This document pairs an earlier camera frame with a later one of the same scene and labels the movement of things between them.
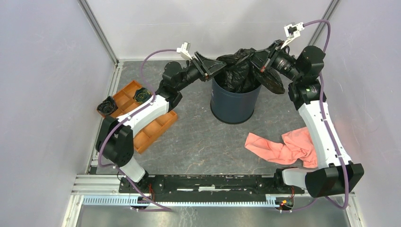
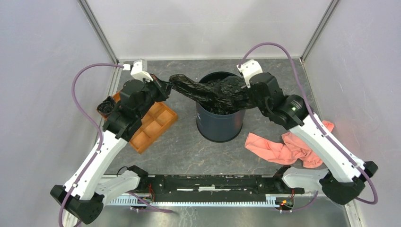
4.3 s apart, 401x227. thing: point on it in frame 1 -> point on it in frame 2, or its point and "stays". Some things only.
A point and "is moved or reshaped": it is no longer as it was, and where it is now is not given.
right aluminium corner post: (330, 10) stays
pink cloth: (297, 145) stays
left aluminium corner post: (99, 29) stays
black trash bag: (240, 75) is moved or reshaped
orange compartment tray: (125, 100) stays
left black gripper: (210, 65) -> (164, 88)
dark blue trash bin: (233, 108) -> (219, 128)
